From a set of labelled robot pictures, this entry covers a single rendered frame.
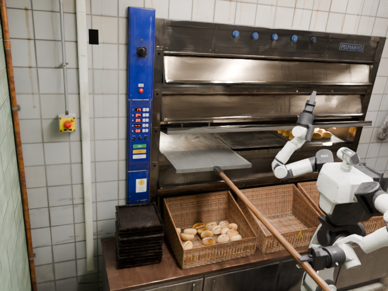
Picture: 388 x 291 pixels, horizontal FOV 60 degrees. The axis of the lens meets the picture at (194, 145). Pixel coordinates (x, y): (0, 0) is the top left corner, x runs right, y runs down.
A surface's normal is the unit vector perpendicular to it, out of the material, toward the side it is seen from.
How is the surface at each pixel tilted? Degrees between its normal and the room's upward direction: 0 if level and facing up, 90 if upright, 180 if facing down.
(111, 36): 90
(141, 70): 90
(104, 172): 90
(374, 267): 88
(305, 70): 70
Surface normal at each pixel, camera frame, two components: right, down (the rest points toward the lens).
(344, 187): -0.55, 0.18
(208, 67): 0.36, 0.01
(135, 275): 0.07, -0.94
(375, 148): 0.35, 0.35
